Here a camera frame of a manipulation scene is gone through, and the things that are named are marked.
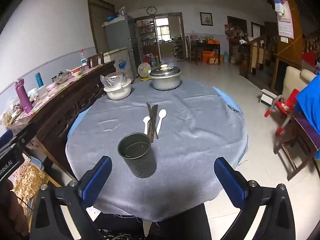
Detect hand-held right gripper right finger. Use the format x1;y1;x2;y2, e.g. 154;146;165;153
214;157;299;240

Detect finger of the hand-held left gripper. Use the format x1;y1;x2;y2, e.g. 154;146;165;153
0;122;38;153

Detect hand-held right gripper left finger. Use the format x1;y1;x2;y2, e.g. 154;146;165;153
30;156;113;240

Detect perforated metal utensil holder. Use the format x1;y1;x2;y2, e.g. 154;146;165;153
117;132;157;179

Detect bundle of dark chopsticks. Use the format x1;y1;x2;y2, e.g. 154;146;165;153
146;102;160;143

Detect person's left hand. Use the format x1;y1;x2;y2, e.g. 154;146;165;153
0;179;29;238

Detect yellow patterned cloth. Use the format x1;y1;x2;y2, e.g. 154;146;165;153
12;155;47;218

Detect purple bottle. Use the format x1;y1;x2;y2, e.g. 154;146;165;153
14;78;34;113

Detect dark wooden sideboard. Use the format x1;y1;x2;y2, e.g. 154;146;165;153
6;60;117;178

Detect blue round table cover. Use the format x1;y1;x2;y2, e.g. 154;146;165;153
67;86;249;165

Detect grey tablecloth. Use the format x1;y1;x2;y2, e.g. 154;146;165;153
65;79;248;222

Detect pan with glass lid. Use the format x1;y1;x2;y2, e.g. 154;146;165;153
51;71;73;84

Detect person's dark trousers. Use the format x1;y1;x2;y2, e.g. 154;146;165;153
94;202;213;240

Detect wooden chair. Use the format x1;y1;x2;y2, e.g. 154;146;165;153
274;112;320;182

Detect red and white bowl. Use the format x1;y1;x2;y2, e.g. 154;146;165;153
71;66;85;77

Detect red plastic child's chair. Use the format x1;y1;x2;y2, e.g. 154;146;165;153
264;89;300;137

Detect small white stool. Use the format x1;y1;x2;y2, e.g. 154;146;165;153
259;89;277;105

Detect clear plastic bag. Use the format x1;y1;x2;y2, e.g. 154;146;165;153
100;71;133;89

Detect wooden chair backs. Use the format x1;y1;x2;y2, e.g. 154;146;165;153
87;52;104;68

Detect blue cloth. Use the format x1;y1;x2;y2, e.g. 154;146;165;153
295;71;320;160

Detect aluminium pot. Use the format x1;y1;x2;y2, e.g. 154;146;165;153
149;70;182;91

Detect white chest freezer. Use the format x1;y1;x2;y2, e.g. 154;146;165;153
103;47;132;77

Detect beige sofa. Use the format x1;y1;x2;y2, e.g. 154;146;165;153
281;66;317;100

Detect aluminium pot lid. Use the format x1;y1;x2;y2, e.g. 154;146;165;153
149;64;183;77

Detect orange cardboard box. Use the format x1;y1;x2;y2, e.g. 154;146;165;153
202;50;215;63

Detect brown wooden door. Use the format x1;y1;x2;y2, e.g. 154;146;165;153
87;0;115;55

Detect grey refrigerator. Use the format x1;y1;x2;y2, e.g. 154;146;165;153
104;15;142;79

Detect dark wooden side table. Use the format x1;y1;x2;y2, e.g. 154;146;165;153
190;39;222;65

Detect metal rack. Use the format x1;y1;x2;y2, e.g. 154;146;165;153
174;37;184;60

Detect framed wall picture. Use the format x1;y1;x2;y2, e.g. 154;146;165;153
200;12;213;26

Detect pink wall calendar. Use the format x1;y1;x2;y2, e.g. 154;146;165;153
274;0;295;40

